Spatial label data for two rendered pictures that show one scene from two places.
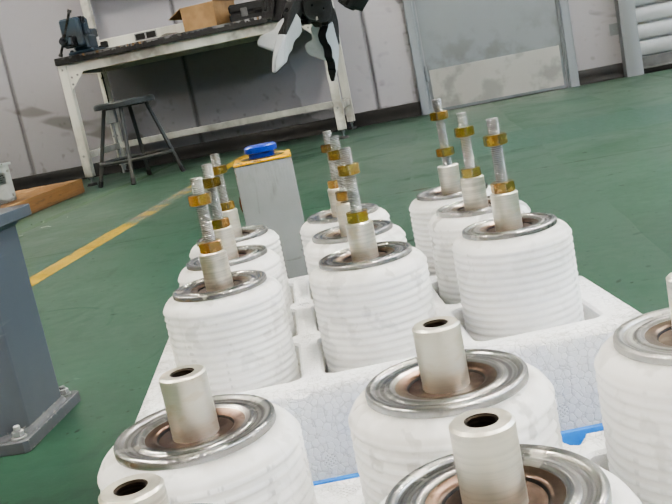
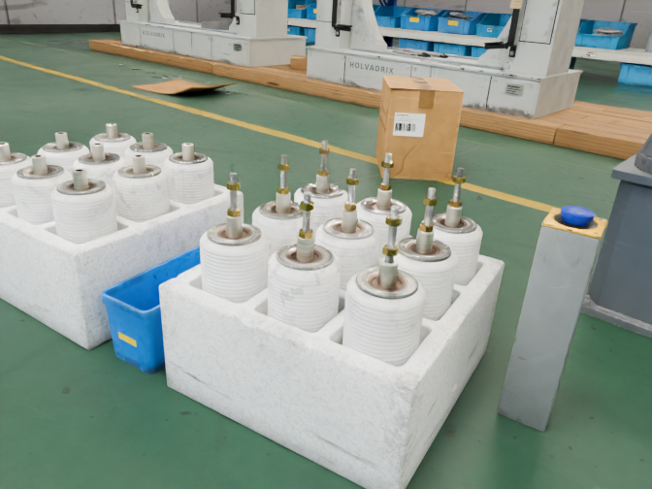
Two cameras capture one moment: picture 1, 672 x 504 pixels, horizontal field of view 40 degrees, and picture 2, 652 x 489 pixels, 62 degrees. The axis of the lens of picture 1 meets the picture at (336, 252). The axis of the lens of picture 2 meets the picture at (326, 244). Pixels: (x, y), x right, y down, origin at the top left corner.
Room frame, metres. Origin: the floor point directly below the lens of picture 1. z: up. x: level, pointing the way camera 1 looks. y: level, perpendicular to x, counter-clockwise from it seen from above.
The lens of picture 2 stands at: (1.19, -0.67, 0.57)
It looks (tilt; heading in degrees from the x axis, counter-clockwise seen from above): 25 degrees down; 122
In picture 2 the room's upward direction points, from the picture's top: 3 degrees clockwise
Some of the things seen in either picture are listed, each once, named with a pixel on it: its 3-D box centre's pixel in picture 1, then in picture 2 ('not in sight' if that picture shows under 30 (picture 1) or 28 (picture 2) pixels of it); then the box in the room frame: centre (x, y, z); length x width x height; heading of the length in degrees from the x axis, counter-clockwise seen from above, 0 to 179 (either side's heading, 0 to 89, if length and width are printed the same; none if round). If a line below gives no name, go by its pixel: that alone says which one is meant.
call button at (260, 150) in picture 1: (261, 152); (575, 217); (1.12, 0.07, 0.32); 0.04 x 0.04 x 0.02
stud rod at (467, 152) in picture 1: (467, 153); (306, 220); (0.84, -0.14, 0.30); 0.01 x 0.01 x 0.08
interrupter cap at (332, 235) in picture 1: (352, 233); (348, 228); (0.83, -0.02, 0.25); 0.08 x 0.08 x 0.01
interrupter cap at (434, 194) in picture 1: (452, 192); (386, 282); (0.95, -0.13, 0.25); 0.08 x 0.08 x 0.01
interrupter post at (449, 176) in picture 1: (450, 180); (387, 274); (0.95, -0.13, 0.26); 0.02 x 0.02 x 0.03
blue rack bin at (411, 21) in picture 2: not in sight; (426, 19); (-1.31, 5.19, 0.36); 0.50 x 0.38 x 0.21; 82
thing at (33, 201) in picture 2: not in sight; (48, 220); (0.28, -0.15, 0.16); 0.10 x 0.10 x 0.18
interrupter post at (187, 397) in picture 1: (189, 405); (187, 152); (0.40, 0.08, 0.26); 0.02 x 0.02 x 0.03
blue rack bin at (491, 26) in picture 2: not in sight; (504, 25); (-0.45, 5.10, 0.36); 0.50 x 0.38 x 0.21; 81
